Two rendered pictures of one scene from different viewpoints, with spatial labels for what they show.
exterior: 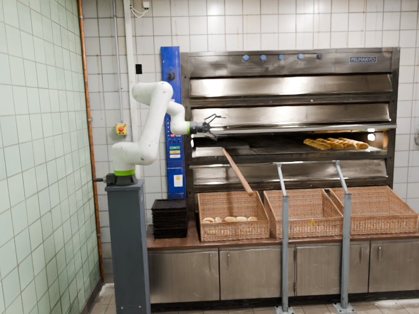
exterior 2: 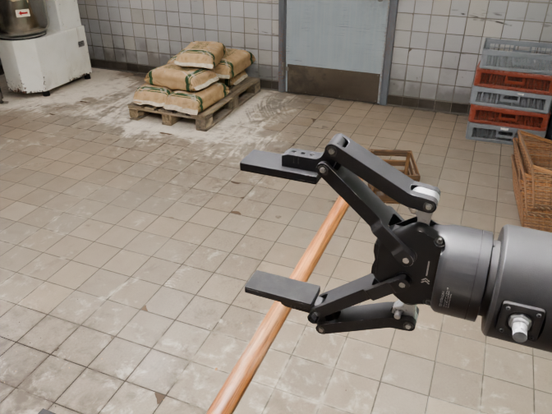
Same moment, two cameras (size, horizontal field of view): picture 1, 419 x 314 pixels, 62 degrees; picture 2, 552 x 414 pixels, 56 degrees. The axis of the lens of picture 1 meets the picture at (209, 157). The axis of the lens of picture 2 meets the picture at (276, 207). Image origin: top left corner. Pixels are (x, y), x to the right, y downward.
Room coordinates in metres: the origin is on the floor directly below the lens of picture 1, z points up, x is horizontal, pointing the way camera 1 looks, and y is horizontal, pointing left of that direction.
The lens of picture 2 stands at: (2.93, 0.06, 1.76)
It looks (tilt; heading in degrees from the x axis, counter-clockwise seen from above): 31 degrees down; 204
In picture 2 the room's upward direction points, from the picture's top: straight up
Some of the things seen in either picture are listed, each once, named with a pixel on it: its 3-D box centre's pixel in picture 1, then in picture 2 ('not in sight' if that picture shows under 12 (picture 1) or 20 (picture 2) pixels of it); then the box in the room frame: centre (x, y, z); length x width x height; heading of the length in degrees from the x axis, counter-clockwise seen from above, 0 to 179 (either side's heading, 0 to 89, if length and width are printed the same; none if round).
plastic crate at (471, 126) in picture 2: not in sight; (504, 126); (-1.69, 0.13, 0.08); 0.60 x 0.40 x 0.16; 94
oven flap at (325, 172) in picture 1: (290, 171); not in sight; (3.14, -0.74, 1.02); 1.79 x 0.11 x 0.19; 92
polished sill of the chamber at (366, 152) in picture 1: (289, 155); not in sight; (3.16, -0.74, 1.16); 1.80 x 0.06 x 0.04; 92
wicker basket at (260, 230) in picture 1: (231, 214); not in sight; (2.86, -0.17, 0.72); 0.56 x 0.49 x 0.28; 94
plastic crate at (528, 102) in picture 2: not in sight; (511, 92); (-1.69, 0.12, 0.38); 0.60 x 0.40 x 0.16; 90
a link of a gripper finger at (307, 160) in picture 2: not in sight; (313, 151); (2.56, -0.07, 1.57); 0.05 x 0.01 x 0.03; 92
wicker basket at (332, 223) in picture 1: (300, 211); not in sight; (2.87, -0.77, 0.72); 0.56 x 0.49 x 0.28; 93
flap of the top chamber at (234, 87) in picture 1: (290, 85); not in sight; (3.14, -0.74, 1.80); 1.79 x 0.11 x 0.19; 92
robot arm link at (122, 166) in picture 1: (125, 157); not in sight; (2.05, 0.50, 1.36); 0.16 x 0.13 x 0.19; 62
